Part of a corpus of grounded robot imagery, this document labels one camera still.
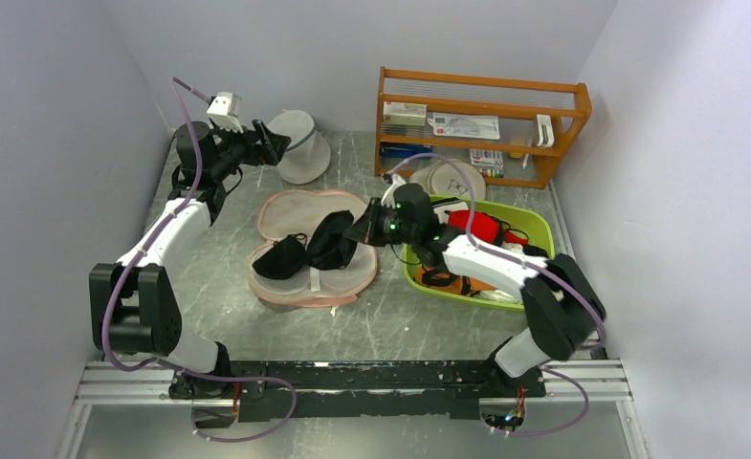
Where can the pink floral laundry bag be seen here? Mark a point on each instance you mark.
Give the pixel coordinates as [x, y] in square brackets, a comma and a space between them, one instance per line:
[297, 211]

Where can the round white mesh bag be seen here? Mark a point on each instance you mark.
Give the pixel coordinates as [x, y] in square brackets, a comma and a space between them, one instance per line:
[455, 179]

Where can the orange wooden shelf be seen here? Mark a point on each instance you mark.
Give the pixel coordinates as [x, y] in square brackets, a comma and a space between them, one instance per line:
[533, 124]

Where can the white bra black trim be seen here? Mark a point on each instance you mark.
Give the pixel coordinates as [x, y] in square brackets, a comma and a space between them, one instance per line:
[443, 208]

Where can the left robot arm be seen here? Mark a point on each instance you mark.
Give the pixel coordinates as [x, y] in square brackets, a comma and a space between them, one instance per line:
[134, 310]

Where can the white flat packet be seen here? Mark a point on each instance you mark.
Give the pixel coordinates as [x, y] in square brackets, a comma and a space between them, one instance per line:
[464, 126]

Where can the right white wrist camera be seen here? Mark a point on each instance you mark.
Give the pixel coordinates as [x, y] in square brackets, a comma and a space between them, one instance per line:
[393, 181]

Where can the white silver device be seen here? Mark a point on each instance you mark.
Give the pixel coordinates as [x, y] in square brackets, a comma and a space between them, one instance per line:
[545, 137]

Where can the green plastic basket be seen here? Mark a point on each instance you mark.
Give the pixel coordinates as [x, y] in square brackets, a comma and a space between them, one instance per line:
[469, 291]

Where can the marker pen pack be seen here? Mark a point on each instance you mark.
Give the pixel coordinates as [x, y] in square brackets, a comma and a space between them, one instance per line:
[489, 163]

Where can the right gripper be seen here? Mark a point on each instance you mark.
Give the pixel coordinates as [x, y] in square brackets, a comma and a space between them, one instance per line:
[365, 229]

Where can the white cylindrical mesh bag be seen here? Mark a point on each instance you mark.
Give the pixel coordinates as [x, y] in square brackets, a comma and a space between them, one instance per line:
[308, 155]

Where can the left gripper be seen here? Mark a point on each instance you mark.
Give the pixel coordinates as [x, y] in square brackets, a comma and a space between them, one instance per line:
[274, 145]

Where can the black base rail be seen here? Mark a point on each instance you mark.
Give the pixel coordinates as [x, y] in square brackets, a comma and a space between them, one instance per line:
[310, 389]

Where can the red bra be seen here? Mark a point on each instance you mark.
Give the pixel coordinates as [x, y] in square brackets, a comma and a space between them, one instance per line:
[488, 228]

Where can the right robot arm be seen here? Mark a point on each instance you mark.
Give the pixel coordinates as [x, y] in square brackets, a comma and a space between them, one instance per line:
[560, 306]

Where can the white box on shelf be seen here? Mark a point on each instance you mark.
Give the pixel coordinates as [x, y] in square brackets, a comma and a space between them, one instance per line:
[404, 113]

